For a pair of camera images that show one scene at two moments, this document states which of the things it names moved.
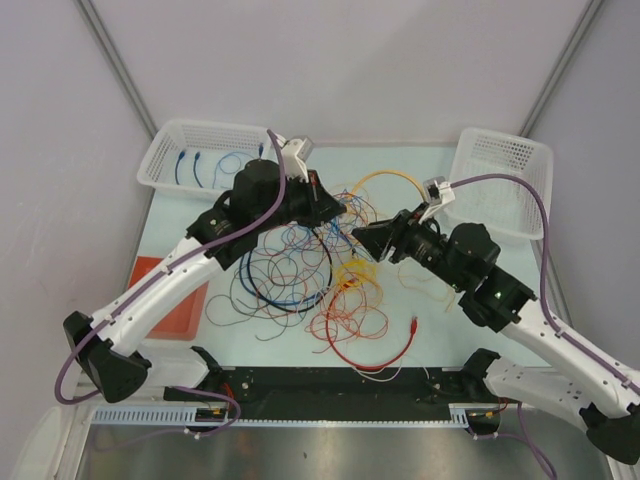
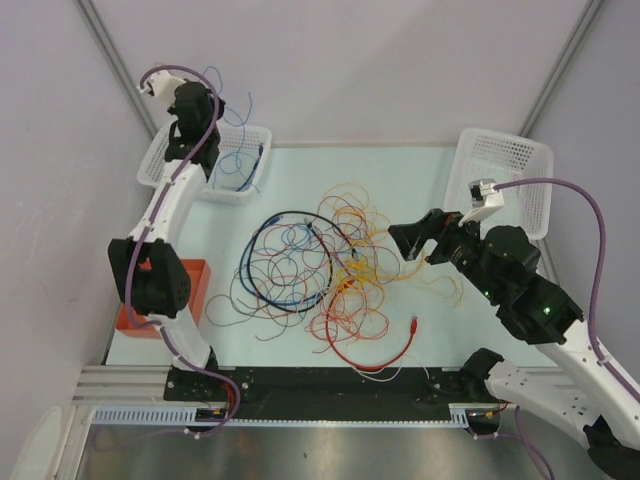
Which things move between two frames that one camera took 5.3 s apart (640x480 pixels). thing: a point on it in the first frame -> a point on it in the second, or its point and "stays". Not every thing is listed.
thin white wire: x=378 y=371 stays
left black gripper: x=320 y=205 -> x=221 y=103
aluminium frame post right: x=561 y=68 stays
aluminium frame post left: x=110 y=49 stays
